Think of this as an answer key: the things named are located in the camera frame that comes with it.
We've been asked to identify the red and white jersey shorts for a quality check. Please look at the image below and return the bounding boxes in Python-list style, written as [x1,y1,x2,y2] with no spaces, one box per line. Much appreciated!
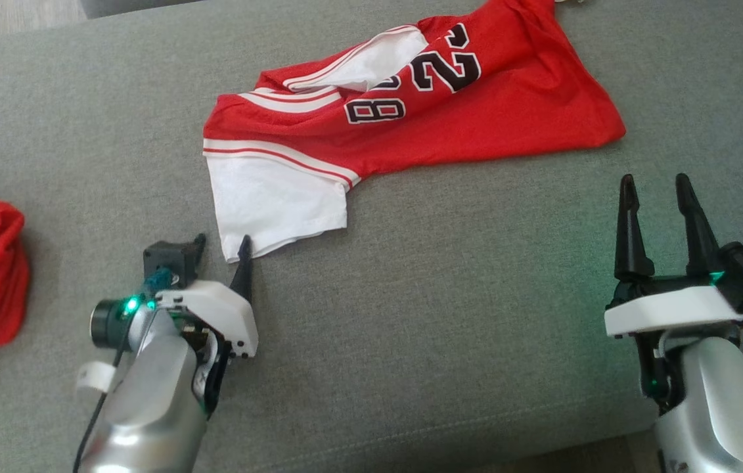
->
[202,0,627,264]

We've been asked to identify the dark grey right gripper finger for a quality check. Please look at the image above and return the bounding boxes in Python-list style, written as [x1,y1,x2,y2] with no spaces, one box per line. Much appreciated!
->
[614,174,655,282]
[675,173,724,277]

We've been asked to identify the white cable label tag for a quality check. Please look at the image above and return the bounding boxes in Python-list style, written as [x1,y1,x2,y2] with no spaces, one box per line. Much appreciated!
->
[76,359,118,394]

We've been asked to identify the grey sofa seat cushion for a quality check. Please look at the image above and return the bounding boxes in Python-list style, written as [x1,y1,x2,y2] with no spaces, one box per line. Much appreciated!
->
[80,0,209,19]

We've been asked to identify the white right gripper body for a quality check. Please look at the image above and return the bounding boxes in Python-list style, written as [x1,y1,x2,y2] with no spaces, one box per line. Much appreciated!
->
[604,271,743,340]

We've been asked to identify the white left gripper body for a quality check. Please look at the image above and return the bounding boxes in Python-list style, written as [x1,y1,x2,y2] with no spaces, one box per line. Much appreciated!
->
[156,281,259,359]

